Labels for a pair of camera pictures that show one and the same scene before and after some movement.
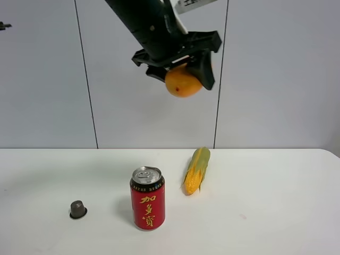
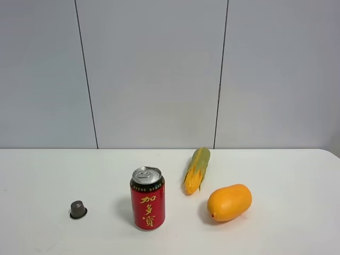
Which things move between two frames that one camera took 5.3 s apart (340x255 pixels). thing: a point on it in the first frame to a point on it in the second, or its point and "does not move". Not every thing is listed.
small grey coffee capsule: (77, 210) does not move
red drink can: (147, 186) does not move
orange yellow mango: (181, 82) to (229, 203)
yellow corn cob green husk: (196, 171) does not move
